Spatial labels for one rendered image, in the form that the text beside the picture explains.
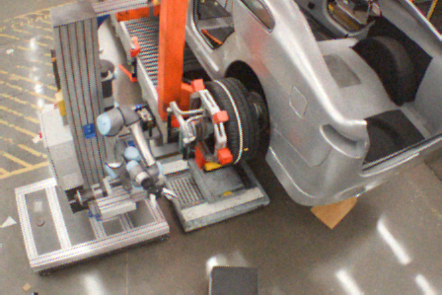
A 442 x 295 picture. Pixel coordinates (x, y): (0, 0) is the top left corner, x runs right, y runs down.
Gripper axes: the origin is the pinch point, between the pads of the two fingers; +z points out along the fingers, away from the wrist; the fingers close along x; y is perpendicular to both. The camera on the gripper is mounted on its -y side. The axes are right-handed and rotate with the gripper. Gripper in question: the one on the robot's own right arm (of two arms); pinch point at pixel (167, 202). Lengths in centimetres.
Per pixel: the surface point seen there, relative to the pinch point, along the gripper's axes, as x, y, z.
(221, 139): -77, 16, -35
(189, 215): -70, 107, -40
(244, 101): -99, -5, -42
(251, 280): -52, 83, 46
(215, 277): -34, 86, 27
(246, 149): -93, 24, -23
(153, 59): -156, 77, -224
